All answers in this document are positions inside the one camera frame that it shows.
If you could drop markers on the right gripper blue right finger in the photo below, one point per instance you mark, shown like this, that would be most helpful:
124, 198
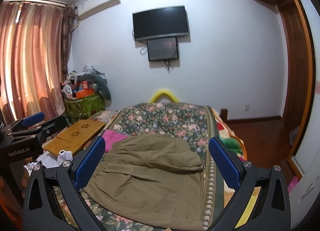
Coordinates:
228, 163

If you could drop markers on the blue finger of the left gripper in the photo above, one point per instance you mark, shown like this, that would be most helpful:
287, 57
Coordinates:
33, 120

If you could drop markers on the small black wall monitor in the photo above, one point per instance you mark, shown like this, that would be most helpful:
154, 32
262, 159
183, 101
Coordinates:
162, 49

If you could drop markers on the orange box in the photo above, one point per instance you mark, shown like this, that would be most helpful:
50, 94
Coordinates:
84, 93

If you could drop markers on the magenta folded garment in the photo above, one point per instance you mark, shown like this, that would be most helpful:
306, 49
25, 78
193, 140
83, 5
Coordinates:
110, 137

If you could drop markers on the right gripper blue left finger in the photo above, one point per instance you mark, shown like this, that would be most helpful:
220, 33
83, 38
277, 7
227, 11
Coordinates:
86, 162

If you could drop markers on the green fabric storage box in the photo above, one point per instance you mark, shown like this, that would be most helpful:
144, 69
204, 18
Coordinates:
83, 108

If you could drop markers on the grey plush pillow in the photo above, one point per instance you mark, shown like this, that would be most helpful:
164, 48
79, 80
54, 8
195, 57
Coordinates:
98, 83

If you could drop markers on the floral green bedspread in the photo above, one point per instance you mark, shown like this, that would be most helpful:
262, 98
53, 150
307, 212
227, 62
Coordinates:
192, 123

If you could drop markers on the yellow foam bed rail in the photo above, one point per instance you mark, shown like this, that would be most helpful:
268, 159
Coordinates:
164, 93

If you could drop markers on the colourful fleece blanket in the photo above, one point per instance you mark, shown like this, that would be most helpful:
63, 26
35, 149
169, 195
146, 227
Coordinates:
228, 137

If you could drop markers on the olive khaki pants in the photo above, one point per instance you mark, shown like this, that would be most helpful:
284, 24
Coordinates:
152, 179

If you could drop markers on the pink curtain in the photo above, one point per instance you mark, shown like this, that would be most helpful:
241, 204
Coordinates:
35, 47

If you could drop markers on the black wall television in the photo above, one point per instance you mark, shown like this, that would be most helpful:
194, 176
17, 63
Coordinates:
160, 23

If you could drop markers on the white air conditioner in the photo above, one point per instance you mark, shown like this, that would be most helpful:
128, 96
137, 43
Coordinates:
91, 7

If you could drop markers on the brown wooden door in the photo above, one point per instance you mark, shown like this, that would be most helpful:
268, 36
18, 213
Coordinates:
297, 53

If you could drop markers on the bamboo lap desk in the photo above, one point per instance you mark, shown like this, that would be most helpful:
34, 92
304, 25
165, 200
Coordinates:
75, 137

